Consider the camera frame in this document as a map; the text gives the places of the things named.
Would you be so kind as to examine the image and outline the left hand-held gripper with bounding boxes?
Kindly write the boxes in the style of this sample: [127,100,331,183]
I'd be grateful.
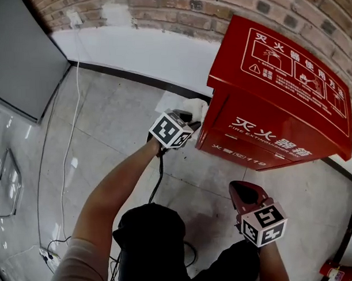
[147,107,203,152]

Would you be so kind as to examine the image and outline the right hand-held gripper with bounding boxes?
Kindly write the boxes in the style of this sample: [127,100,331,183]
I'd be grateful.
[226,180,290,249]

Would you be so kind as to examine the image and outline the white cloth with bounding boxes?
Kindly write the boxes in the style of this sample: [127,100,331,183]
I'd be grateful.
[181,97,210,142]

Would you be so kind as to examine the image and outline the red fire extinguisher box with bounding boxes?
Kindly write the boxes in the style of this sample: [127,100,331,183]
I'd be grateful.
[194,13,352,176]

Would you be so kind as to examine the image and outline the person's left forearm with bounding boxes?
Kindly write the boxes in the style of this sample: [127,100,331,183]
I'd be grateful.
[70,133,164,247]

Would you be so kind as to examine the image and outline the person's right forearm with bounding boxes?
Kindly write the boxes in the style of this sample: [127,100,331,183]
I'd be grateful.
[256,240,293,281]

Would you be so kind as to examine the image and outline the red fire extinguisher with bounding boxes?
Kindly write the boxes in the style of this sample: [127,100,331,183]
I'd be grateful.
[319,259,352,281]

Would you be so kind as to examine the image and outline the white paper sheet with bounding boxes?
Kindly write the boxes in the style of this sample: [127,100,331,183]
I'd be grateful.
[154,90,186,114]

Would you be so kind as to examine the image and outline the person's black trousers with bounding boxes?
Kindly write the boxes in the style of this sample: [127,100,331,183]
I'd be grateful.
[111,201,263,281]

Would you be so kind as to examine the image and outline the grey partition panel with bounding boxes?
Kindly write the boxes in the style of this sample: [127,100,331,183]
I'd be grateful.
[0,0,73,125]

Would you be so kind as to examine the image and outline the white power strip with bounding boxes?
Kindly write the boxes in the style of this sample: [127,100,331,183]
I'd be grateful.
[38,246,61,272]

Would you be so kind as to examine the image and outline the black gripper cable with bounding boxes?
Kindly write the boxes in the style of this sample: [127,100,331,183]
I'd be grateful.
[148,149,166,206]

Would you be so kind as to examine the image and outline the white cable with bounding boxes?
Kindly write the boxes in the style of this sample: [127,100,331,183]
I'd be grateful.
[56,25,84,244]

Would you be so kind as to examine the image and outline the white wall socket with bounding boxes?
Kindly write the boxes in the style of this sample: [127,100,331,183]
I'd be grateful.
[68,11,84,27]

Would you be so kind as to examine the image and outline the black power cable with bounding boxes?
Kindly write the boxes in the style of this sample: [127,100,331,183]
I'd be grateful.
[46,234,73,261]

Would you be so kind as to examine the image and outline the chrome tube frame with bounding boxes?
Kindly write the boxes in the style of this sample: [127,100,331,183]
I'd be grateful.
[0,147,26,219]

